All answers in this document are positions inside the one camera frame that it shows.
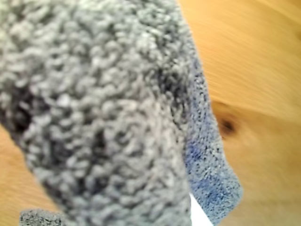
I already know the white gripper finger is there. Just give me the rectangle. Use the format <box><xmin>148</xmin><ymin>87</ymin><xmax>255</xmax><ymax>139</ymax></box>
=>
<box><xmin>189</xmin><ymin>193</ymin><xmax>213</xmax><ymax>226</ymax></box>

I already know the grey terry cleaning cloth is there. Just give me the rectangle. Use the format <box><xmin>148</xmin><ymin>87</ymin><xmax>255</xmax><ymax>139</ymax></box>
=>
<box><xmin>0</xmin><ymin>0</ymin><xmax>243</xmax><ymax>226</ymax></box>

